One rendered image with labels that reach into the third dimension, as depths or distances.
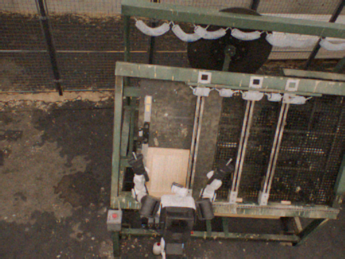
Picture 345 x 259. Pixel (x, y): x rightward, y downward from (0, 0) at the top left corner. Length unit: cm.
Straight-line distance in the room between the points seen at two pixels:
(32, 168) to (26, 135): 60
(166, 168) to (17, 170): 219
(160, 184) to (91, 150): 173
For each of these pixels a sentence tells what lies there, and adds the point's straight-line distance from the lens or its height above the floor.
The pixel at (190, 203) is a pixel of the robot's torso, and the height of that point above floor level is 136.
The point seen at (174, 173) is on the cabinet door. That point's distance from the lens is 271.
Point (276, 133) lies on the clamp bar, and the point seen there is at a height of 153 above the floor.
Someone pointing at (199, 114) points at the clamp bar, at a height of 161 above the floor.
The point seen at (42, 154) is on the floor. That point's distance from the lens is 432.
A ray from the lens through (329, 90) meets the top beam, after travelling 279.
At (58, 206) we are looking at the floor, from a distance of 385.
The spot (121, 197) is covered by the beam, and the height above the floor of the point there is 90.
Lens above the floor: 335
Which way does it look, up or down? 48 degrees down
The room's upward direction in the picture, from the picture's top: 11 degrees clockwise
